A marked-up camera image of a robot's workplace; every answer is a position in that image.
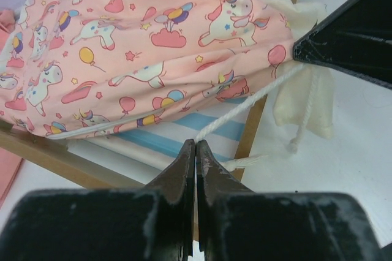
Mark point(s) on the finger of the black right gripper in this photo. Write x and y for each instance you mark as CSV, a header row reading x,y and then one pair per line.
x,y
355,39

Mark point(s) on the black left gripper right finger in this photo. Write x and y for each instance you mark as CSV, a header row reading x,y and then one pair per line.
x,y
236,223

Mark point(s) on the pink unicorn print mattress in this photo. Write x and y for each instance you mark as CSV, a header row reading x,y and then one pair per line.
x,y
94,68

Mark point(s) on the salmon pink cloth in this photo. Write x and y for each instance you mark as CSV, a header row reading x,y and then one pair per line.
x,y
11,47

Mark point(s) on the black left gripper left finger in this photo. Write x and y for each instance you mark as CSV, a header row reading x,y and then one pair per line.
x,y
154,222

